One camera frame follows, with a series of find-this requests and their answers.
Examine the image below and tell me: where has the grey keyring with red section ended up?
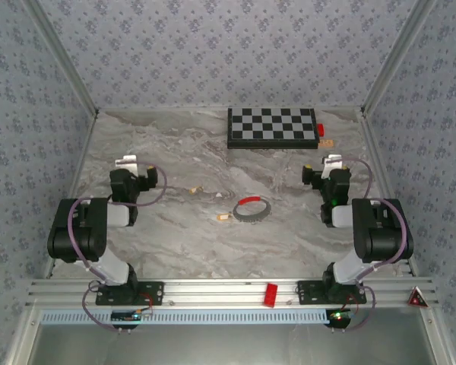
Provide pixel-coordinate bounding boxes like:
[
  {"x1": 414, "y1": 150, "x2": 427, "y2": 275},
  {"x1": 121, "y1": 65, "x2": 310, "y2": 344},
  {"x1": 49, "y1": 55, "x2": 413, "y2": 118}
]
[{"x1": 233, "y1": 195, "x2": 271, "y2": 224}]

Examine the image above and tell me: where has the black and grey chessboard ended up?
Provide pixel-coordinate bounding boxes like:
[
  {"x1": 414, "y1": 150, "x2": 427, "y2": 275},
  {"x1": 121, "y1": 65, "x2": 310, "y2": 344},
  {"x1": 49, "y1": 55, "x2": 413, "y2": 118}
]
[{"x1": 226, "y1": 107, "x2": 320, "y2": 151}]

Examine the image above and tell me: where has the red toy brick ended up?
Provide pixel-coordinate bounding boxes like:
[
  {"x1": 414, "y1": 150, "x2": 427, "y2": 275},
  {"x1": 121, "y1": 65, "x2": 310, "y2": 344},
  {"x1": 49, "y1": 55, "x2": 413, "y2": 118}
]
[{"x1": 263, "y1": 283, "x2": 279, "y2": 307}]

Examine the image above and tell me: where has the red triangle sign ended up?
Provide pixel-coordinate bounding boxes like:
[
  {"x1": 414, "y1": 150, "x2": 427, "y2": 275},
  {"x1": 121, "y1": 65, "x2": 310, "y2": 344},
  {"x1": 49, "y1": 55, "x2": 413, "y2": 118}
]
[{"x1": 406, "y1": 285, "x2": 429, "y2": 307}]

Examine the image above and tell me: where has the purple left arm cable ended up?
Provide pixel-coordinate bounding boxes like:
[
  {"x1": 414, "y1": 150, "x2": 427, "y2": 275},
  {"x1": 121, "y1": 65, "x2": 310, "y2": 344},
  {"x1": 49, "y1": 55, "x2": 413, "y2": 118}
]
[{"x1": 67, "y1": 161, "x2": 168, "y2": 332}]

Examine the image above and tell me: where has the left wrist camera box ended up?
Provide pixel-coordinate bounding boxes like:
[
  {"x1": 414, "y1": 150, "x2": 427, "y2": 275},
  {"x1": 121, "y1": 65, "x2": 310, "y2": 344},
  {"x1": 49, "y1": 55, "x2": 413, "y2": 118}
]
[{"x1": 114, "y1": 154, "x2": 138, "y2": 171}]

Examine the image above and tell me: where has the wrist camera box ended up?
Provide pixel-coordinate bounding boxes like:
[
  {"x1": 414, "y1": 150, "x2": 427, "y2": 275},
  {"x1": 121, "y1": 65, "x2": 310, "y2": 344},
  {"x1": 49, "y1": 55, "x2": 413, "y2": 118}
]
[
  {"x1": 321, "y1": 154, "x2": 344, "y2": 178},
  {"x1": 114, "y1": 154, "x2": 138, "y2": 171}
]

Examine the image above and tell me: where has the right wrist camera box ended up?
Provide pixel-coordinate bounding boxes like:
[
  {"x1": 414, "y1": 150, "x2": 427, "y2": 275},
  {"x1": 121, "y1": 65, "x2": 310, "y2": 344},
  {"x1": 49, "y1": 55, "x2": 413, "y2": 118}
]
[{"x1": 321, "y1": 154, "x2": 344, "y2": 178}]

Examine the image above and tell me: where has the aluminium side rail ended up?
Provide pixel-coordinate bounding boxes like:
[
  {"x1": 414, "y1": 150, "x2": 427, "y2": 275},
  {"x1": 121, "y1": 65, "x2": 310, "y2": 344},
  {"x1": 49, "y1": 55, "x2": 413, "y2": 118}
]
[
  {"x1": 43, "y1": 112, "x2": 100, "y2": 279},
  {"x1": 359, "y1": 109, "x2": 419, "y2": 277}
]

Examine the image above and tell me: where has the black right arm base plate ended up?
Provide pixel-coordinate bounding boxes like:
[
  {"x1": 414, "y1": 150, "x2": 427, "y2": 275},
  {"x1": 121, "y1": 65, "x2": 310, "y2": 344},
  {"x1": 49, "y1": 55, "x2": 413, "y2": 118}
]
[{"x1": 296, "y1": 280, "x2": 367, "y2": 305}]

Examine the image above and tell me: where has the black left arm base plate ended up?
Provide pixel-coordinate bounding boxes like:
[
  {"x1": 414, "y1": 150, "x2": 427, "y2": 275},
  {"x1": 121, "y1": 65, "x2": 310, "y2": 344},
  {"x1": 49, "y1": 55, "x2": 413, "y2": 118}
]
[{"x1": 95, "y1": 281, "x2": 165, "y2": 306}]

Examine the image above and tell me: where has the aluminium mounting rail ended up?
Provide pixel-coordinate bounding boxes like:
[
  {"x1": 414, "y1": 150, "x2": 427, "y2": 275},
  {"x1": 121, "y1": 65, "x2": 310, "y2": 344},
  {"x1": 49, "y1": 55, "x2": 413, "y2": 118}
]
[{"x1": 26, "y1": 277, "x2": 440, "y2": 309}]

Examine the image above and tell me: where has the aluminium corner post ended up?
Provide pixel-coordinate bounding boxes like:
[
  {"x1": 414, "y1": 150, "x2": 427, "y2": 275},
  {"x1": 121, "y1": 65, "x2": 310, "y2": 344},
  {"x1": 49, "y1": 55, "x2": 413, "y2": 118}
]
[
  {"x1": 359, "y1": 0, "x2": 438, "y2": 117},
  {"x1": 22, "y1": 0, "x2": 100, "y2": 117}
]

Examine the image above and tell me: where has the light blue slotted cable duct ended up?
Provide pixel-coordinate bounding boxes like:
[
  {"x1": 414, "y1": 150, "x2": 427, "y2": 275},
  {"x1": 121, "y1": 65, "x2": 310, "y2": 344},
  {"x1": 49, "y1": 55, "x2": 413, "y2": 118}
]
[{"x1": 40, "y1": 308, "x2": 328, "y2": 325}]

